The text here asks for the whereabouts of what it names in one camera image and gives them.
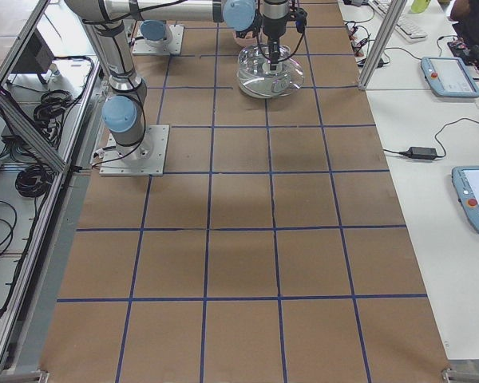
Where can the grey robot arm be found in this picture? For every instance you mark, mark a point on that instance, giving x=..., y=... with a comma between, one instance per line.
x=123, y=112
x=156, y=33

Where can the pink bowl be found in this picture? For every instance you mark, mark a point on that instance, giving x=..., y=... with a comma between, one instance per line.
x=242, y=38

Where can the blue teach pendant far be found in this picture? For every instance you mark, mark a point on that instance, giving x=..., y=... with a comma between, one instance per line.
x=449, y=77

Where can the blue teach pendant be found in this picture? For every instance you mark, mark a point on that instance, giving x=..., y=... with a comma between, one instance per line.
x=449, y=77
x=466, y=183

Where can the blue teach pendant near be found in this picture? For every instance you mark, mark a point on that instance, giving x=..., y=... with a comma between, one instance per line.
x=466, y=183

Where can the aluminium frame post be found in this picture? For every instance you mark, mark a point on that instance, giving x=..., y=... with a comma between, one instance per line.
x=383, y=36

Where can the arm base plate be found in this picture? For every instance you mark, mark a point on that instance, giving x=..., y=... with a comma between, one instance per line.
x=137, y=160
x=171, y=45

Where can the black power adapter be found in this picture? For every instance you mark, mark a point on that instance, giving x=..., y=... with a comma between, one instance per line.
x=420, y=153

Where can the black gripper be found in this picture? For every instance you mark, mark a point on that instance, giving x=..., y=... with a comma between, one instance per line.
x=272, y=21

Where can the white keyboard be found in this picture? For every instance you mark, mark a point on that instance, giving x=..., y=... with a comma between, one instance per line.
x=405, y=26

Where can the glass pot lid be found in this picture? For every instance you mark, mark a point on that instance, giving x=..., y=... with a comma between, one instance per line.
x=258, y=78

